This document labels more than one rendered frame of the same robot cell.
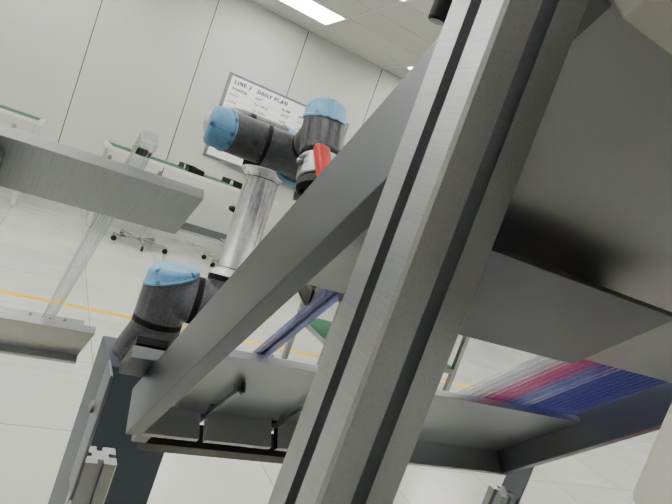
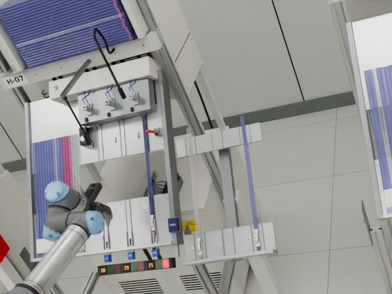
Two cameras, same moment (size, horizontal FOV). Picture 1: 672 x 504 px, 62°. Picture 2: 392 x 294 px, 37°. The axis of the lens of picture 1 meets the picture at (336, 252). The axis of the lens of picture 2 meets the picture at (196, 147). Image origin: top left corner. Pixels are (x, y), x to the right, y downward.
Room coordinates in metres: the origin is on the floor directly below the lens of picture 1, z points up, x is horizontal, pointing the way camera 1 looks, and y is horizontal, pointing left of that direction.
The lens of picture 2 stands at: (1.65, 1.80, 2.12)
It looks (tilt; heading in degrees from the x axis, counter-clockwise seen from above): 30 degrees down; 234
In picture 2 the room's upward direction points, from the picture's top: 24 degrees counter-clockwise
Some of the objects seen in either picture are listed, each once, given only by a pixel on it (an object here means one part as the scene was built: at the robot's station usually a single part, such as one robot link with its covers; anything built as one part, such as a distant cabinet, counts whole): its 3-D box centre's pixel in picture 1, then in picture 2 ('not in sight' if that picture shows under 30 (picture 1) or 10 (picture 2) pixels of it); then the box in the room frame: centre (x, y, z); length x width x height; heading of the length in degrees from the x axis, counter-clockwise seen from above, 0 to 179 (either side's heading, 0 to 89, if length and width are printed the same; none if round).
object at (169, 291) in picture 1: (170, 291); not in sight; (1.30, 0.34, 0.72); 0.13 x 0.12 x 0.14; 109
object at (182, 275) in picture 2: not in sight; (175, 220); (0.33, -0.41, 0.31); 0.70 x 0.65 x 0.62; 118
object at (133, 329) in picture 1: (152, 336); not in sight; (1.30, 0.34, 0.60); 0.15 x 0.15 x 0.10
